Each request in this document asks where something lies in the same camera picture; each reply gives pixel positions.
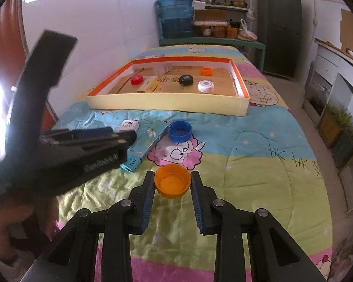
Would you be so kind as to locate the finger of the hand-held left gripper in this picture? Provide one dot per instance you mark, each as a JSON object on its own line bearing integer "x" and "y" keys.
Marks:
{"x": 117, "y": 138}
{"x": 91, "y": 131}

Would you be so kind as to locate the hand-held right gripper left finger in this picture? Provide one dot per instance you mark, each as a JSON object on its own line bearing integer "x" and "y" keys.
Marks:
{"x": 147, "y": 205}

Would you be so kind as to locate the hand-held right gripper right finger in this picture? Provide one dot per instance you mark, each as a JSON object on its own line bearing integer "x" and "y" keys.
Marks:
{"x": 197, "y": 208}

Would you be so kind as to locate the white printed carton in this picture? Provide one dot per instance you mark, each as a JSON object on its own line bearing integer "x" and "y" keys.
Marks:
{"x": 129, "y": 124}

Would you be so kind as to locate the large orange bottle cap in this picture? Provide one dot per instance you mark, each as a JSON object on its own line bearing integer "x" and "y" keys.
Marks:
{"x": 172, "y": 182}

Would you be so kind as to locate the orange rimmed cardboard box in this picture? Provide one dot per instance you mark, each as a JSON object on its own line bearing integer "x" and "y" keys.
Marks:
{"x": 164, "y": 104}

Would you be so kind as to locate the small gold carton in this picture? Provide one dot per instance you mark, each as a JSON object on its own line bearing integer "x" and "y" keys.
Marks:
{"x": 148, "y": 85}

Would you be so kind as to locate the white bottle cap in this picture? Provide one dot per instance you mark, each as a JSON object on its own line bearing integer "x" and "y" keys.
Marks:
{"x": 206, "y": 86}

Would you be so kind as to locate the small orange bottle cap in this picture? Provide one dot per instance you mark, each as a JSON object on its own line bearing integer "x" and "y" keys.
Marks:
{"x": 206, "y": 71}

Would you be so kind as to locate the person's left forearm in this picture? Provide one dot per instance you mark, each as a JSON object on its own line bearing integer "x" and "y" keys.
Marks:
{"x": 14, "y": 214}

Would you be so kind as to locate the light blue carton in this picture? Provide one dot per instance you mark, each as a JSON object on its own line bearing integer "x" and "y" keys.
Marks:
{"x": 145, "y": 144}

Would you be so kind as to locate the red bottle cap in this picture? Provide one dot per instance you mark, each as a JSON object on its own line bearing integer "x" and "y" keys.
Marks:
{"x": 136, "y": 80}

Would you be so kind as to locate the blue bottle cap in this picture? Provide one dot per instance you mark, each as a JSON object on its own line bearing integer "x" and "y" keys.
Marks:
{"x": 179, "y": 132}

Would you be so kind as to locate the colourful cartoon printed blanket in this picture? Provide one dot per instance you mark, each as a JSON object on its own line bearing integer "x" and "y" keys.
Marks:
{"x": 253, "y": 167}

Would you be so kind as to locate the black bottle cap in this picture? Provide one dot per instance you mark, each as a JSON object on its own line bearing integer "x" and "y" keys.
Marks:
{"x": 186, "y": 80}

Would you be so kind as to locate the blue water jug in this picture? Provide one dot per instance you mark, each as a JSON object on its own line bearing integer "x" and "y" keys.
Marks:
{"x": 175, "y": 11}

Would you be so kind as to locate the brown wooden door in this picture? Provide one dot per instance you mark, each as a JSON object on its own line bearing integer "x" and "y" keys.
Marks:
{"x": 14, "y": 8}

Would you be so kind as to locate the orange food jar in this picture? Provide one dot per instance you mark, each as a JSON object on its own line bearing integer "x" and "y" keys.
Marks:
{"x": 219, "y": 31}
{"x": 232, "y": 32}

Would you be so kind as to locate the brown cardboard carton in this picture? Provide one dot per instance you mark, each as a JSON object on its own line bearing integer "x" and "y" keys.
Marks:
{"x": 210, "y": 15}

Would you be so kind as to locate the green plant box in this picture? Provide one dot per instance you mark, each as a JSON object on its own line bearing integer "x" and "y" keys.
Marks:
{"x": 339, "y": 123}

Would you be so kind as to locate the white plastic bag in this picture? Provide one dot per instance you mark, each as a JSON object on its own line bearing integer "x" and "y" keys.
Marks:
{"x": 247, "y": 33}

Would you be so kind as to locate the brass bowl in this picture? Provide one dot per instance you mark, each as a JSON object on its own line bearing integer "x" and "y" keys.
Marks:
{"x": 239, "y": 4}

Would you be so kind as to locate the grey kitchen counter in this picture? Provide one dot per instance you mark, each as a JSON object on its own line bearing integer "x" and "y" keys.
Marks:
{"x": 329, "y": 67}

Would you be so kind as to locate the dark refrigerator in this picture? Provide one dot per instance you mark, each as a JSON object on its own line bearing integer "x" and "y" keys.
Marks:
{"x": 279, "y": 29}

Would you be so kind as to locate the cardboard wall sheet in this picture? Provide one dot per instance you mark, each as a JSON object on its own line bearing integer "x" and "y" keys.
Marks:
{"x": 347, "y": 26}

